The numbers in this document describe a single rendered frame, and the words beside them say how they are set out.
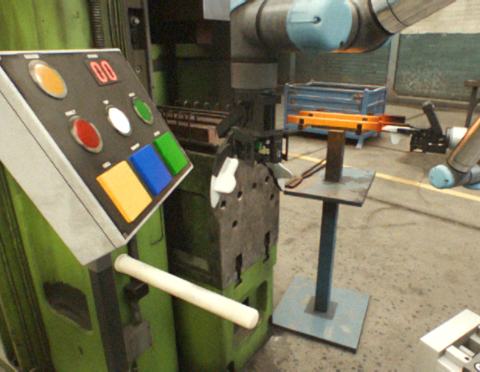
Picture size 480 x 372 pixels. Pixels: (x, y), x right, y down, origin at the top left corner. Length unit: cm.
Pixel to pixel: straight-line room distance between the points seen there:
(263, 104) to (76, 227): 32
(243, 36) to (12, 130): 33
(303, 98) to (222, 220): 413
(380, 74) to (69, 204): 887
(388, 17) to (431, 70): 822
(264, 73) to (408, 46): 842
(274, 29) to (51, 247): 111
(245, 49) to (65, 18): 49
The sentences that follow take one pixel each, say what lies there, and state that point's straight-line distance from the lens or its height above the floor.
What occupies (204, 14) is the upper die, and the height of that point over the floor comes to 128.
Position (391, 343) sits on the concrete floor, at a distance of 184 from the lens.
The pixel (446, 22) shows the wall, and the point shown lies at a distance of 876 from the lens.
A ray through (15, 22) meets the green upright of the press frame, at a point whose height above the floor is 127.
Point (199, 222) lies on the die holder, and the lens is 121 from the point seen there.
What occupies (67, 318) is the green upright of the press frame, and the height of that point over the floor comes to 34.
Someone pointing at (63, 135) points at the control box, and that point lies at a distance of 53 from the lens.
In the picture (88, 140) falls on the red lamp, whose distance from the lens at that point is 56.
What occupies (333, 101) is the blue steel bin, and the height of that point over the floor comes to 54.
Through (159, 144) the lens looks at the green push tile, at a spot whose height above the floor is 103.
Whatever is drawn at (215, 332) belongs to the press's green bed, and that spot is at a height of 27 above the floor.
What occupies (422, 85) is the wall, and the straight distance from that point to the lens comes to 887.
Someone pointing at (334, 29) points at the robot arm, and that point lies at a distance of 51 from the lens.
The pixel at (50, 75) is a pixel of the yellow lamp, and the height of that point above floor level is 117.
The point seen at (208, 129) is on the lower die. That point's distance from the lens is 108.
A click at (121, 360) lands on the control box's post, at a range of 93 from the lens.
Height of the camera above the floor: 120
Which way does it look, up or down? 21 degrees down
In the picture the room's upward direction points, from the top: straight up
